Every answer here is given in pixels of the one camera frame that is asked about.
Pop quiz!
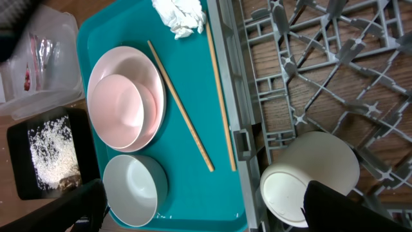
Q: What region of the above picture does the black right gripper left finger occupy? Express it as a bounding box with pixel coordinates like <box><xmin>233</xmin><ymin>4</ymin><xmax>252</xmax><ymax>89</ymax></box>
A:
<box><xmin>1</xmin><ymin>179</ymin><xmax>108</xmax><ymax>232</ymax></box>

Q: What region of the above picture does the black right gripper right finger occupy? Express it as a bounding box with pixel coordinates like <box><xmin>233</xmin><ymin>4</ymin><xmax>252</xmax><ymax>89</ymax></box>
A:
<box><xmin>301</xmin><ymin>180</ymin><xmax>411</xmax><ymax>232</ymax></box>

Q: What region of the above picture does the white cup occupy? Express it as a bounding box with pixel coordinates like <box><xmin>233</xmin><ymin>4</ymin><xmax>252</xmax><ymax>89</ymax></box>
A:
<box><xmin>260</xmin><ymin>131</ymin><xmax>360</xmax><ymax>227</ymax></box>

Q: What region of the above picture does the grey white bowl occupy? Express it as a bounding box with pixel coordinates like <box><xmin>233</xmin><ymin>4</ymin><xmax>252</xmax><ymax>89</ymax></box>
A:
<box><xmin>103</xmin><ymin>155</ymin><xmax>169</xmax><ymax>227</ymax></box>

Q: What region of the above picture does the pink small bowl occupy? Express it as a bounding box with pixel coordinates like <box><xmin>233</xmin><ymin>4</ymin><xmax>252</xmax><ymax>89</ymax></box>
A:
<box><xmin>88</xmin><ymin>74</ymin><xmax>144</xmax><ymax>149</ymax></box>

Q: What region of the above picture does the red snack wrapper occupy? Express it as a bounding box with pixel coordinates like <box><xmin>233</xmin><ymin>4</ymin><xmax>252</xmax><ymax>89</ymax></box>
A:
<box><xmin>24</xmin><ymin>33</ymin><xmax>54</xmax><ymax>92</ymax></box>

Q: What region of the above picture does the wooden chopstick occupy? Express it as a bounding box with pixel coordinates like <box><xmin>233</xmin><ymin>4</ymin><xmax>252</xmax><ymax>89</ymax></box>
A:
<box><xmin>147</xmin><ymin>41</ymin><xmax>215</xmax><ymax>172</ymax></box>
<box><xmin>205</xmin><ymin>21</ymin><xmax>237</xmax><ymax>171</ymax></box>

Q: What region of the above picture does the white napkin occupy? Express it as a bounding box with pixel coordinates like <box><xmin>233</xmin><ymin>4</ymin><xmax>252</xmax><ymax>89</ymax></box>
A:
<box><xmin>151</xmin><ymin>0</ymin><xmax>206</xmax><ymax>40</ymax></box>

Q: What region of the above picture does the grey dishwasher rack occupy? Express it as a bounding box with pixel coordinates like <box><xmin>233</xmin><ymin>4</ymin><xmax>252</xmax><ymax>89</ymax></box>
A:
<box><xmin>207</xmin><ymin>0</ymin><xmax>411</xmax><ymax>231</ymax></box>

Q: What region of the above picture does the brown food scrap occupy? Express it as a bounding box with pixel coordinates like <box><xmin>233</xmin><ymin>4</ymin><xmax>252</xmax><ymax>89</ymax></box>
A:
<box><xmin>58</xmin><ymin>175</ymin><xmax>82</xmax><ymax>192</ymax></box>

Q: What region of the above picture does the black plastic tray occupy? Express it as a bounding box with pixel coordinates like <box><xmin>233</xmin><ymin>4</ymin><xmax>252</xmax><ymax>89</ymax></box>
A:
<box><xmin>6</xmin><ymin>106</ymin><xmax>100</xmax><ymax>200</ymax></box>

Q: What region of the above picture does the teal serving tray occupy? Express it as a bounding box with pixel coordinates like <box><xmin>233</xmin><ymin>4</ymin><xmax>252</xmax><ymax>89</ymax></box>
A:
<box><xmin>77</xmin><ymin>1</ymin><xmax>247</xmax><ymax>231</ymax></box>

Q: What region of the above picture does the clear plastic bin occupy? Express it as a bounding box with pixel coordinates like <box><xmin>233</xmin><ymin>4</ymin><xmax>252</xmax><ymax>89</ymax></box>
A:
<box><xmin>1</xmin><ymin>5</ymin><xmax>84</xmax><ymax>120</ymax></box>

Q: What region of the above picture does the white round plate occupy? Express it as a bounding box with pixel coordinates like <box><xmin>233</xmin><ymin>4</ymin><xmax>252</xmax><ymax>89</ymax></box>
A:
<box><xmin>80</xmin><ymin>46</ymin><xmax>166</xmax><ymax>152</ymax></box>

